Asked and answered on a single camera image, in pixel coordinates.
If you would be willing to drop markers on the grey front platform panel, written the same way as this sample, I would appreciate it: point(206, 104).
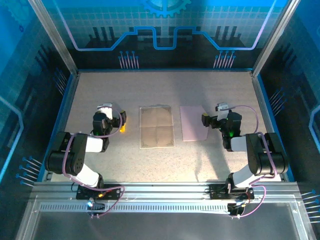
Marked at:
point(162, 225)

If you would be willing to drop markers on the aluminium front rail beam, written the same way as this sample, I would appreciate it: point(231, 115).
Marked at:
point(162, 190)

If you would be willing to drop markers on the aluminium side rail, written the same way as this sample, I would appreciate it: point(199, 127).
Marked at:
point(66, 112)
point(263, 112)

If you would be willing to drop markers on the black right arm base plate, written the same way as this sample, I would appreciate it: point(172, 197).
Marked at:
point(217, 191)

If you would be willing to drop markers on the printed paper letter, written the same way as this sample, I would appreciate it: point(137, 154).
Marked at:
point(157, 127)

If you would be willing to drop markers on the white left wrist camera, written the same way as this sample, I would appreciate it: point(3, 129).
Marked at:
point(106, 111)

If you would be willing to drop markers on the pink envelope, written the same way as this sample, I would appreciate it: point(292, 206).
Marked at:
point(192, 125)

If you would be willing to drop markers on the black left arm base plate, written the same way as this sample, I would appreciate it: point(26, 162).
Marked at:
point(115, 192)

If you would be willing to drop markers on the black connector box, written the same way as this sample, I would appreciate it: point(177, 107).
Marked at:
point(235, 208)
point(96, 207)

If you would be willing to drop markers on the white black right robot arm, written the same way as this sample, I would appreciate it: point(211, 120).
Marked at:
point(238, 143)

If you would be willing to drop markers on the aluminium corner post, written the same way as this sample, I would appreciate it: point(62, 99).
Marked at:
point(275, 37)
point(55, 37)

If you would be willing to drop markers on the yellow glue stick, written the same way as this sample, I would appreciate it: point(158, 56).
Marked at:
point(122, 129)

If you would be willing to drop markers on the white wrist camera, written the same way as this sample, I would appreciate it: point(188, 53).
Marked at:
point(106, 111)
point(222, 111)

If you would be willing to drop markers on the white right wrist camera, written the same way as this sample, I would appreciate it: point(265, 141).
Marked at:
point(222, 111)

